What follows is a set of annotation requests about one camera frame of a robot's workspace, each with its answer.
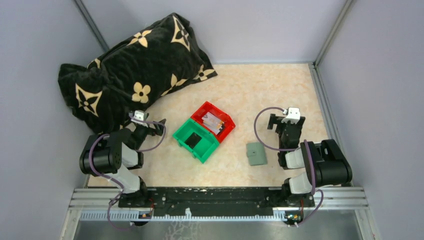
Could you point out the black floral pillow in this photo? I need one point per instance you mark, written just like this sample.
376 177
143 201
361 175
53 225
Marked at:
156 61

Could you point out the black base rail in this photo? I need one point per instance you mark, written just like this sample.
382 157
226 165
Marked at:
214 201

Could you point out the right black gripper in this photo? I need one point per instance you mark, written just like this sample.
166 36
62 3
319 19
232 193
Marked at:
277 120

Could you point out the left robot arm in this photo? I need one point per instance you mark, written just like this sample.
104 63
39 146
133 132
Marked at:
112 156

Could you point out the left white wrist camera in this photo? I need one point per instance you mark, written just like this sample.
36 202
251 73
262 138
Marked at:
139 115

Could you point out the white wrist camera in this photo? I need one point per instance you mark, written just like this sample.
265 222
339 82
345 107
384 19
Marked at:
291 115
139 115

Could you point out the sage green card holder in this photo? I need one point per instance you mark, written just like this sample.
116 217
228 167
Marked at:
256 154

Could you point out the red plastic bin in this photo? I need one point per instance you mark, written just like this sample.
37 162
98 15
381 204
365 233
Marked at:
229 124

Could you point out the green plastic bin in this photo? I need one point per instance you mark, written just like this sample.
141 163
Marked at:
205 148

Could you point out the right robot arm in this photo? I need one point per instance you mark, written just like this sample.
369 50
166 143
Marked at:
324 162

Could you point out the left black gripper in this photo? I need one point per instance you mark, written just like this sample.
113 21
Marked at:
159 127

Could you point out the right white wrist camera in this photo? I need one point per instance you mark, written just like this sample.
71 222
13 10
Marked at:
291 115

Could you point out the stack of cards in red bin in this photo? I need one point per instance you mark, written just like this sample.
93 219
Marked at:
213 123

